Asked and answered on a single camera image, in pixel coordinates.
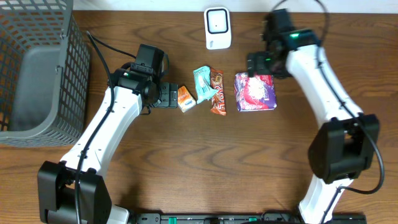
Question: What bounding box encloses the orange snack packet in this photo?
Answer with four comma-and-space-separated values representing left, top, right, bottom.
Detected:
177, 86, 197, 113

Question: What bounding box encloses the teal snack packet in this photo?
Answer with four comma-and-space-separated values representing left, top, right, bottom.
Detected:
193, 66, 217, 104

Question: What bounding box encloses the purple snack box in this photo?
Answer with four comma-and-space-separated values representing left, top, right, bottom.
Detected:
234, 72, 277, 112

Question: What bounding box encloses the red-brown candy bar wrapper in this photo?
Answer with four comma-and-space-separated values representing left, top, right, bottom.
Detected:
210, 68, 226, 116

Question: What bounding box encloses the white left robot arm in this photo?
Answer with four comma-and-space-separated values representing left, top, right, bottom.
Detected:
37, 44, 178, 223

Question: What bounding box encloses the white barcode scanner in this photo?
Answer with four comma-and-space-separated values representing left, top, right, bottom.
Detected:
203, 7, 232, 50

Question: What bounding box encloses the grey plastic mesh basket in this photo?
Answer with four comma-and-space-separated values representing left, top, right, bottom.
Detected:
1, 0, 90, 147

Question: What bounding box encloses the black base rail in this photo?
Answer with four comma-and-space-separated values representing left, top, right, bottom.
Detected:
130, 213, 368, 224

